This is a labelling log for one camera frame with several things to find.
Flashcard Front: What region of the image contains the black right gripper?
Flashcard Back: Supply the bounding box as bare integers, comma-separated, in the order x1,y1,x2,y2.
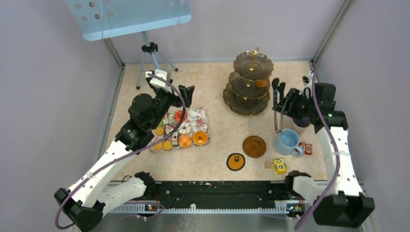
272,88,316,120

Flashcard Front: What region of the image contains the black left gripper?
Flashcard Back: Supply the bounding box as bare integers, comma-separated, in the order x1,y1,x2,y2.
149,84,195,130

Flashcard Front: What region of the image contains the red sprinkled donut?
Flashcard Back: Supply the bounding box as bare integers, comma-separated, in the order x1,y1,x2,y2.
174,110,188,123

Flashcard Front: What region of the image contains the brown croissant pastry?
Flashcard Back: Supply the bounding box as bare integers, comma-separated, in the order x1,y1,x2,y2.
254,77,270,88

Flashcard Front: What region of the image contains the orange fruit tart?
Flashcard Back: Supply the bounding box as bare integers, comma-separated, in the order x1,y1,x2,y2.
192,131,208,145

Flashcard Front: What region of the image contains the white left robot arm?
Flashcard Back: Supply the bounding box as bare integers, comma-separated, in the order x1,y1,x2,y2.
54,85,195,232

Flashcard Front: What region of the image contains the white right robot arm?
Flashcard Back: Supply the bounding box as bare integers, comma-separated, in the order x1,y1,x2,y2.
273,83,375,230

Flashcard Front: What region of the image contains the white chocolate-striped donut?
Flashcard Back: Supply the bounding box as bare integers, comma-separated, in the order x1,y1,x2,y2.
178,123,193,134

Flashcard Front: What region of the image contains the floral serving tray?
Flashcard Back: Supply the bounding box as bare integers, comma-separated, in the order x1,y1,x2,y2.
149,107,211,153

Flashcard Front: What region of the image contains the blue mug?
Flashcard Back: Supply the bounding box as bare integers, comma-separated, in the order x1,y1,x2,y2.
273,129,304,157

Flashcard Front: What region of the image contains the white cake slice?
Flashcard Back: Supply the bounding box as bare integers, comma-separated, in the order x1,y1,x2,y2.
171,131,179,146

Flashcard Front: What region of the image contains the red owl toy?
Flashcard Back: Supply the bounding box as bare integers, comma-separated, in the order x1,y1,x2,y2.
299,142,313,155

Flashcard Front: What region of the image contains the round biscuit cookie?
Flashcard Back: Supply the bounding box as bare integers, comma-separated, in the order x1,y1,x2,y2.
155,127,165,136

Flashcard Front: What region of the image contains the round golden bun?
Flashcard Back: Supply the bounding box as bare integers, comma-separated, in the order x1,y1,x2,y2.
178,134,192,148

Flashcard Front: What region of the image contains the three-tier smoked glass stand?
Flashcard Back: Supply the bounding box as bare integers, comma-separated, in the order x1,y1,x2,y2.
223,47,274,116

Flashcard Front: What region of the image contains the brown round saucer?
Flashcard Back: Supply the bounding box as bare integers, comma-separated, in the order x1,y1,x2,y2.
242,135,266,158

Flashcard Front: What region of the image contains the owl number block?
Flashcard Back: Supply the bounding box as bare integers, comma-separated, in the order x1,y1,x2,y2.
272,158,287,174

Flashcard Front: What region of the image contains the small wooden cube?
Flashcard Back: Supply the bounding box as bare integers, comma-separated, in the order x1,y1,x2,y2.
264,161,273,169

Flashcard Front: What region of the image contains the smiley face coaster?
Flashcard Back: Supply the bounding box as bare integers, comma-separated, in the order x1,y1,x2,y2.
226,153,246,171

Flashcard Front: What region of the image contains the light blue music stand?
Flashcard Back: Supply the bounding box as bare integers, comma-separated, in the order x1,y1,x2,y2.
66,0,191,69

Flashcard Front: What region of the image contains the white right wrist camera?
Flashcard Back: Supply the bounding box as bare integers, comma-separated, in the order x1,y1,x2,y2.
302,71,314,86

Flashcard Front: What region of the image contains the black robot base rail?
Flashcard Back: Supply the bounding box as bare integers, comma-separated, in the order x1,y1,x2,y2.
135,181,306,211

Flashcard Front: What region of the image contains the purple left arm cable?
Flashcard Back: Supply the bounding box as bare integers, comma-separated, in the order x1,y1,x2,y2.
54,73,188,230

